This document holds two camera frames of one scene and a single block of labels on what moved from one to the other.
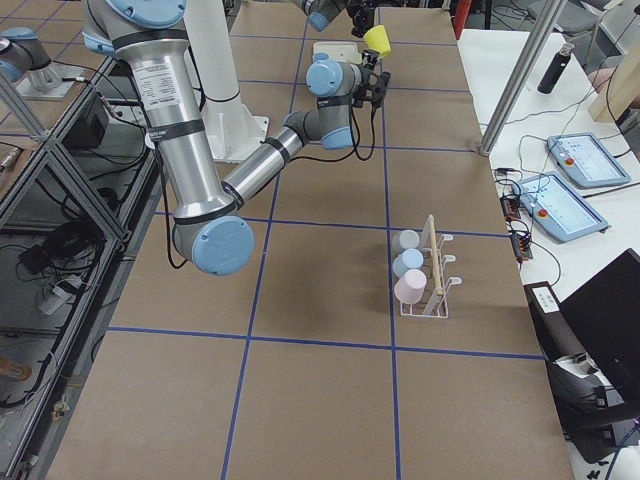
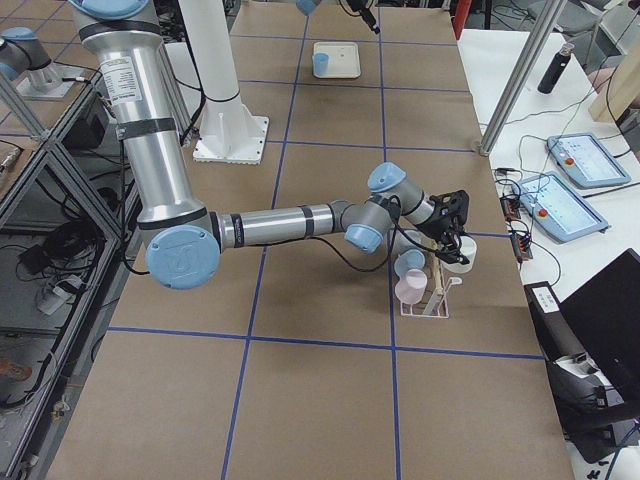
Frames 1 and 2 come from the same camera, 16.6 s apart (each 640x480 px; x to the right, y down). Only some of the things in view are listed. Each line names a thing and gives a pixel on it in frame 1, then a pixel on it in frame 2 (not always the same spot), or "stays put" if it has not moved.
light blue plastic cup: [407, 260] stays put
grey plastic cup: [402, 240] stays put
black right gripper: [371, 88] to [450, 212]
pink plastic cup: [409, 289] stays put
